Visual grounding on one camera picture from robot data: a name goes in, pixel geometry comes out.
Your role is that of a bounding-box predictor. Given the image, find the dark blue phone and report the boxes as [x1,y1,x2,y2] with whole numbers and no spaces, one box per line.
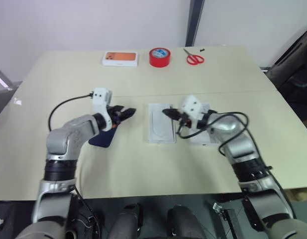
[88,125,117,148]

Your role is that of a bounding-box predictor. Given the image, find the red tape roll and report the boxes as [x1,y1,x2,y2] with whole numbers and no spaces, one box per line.
[149,47,171,68]

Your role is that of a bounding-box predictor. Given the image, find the white box with orange print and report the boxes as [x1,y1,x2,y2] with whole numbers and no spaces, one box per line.
[102,51,140,68]

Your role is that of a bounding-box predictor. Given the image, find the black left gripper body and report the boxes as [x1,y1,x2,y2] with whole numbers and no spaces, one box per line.
[107,105,124,126]

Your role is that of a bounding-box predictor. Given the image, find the white phone box lid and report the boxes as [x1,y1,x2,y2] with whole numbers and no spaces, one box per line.
[189,101,220,146]

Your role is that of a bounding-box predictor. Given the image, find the dark vertical post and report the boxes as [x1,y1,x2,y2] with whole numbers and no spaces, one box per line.
[185,0,206,47]

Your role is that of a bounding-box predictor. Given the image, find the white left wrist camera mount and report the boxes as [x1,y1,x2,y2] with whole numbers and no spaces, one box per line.
[90,87,113,131]

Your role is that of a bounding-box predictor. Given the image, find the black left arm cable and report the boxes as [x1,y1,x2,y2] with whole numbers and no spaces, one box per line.
[48,92,95,131]

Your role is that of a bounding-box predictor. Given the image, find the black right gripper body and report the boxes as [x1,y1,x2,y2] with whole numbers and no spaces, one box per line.
[176,112,194,128]

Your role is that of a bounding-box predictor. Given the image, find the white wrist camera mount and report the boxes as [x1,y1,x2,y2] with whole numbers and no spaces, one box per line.
[90,87,113,131]
[179,95,206,123]

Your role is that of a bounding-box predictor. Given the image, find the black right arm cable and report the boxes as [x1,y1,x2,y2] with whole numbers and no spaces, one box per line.
[176,111,274,175]

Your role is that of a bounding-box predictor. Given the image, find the grey transparent bin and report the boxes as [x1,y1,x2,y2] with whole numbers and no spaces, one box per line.
[0,64,24,120]

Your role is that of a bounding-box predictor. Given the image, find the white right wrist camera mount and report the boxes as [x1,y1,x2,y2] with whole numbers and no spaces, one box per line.
[179,95,206,123]

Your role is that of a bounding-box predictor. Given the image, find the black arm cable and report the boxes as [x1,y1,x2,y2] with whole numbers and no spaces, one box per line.
[48,92,95,131]
[176,111,274,175]

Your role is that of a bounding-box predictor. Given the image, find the black bag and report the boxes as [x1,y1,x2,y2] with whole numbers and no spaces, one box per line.
[266,24,307,120]

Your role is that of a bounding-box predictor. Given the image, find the white phone box base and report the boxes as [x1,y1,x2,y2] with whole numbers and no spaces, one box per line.
[143,103,177,144]

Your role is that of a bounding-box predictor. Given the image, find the red handled scissors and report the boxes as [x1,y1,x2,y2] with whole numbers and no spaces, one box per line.
[183,48,205,66]

